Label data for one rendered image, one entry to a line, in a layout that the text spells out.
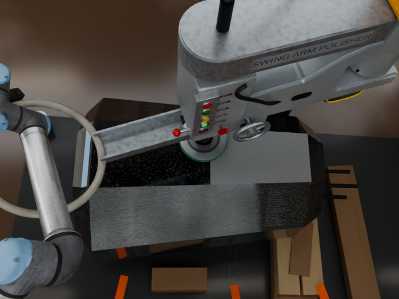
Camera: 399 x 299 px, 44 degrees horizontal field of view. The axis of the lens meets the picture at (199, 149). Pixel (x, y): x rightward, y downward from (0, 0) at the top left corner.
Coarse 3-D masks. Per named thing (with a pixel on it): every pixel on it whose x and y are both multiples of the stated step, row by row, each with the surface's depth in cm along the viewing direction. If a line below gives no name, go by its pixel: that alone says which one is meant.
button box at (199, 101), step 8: (200, 96) 158; (208, 96) 158; (216, 96) 158; (200, 104) 160; (216, 104) 163; (192, 112) 168; (200, 112) 165; (216, 112) 169; (192, 120) 173; (200, 120) 171; (208, 120) 174; (192, 128) 177; (200, 128) 178; (208, 128) 180; (192, 136) 183
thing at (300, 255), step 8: (312, 224) 276; (304, 232) 274; (312, 232) 275; (296, 240) 272; (304, 240) 273; (296, 248) 271; (304, 248) 271; (296, 256) 269; (304, 256) 269; (296, 264) 268; (304, 264) 268; (296, 272) 266; (304, 272) 266
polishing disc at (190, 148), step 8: (184, 128) 224; (216, 136) 223; (224, 136) 223; (184, 144) 221; (192, 144) 221; (216, 144) 222; (224, 144) 222; (192, 152) 220; (200, 152) 220; (208, 152) 220; (216, 152) 220
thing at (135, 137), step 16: (176, 112) 202; (112, 128) 198; (128, 128) 202; (144, 128) 203; (160, 128) 204; (112, 144) 201; (128, 144) 201; (144, 144) 201; (160, 144) 198; (112, 160) 198
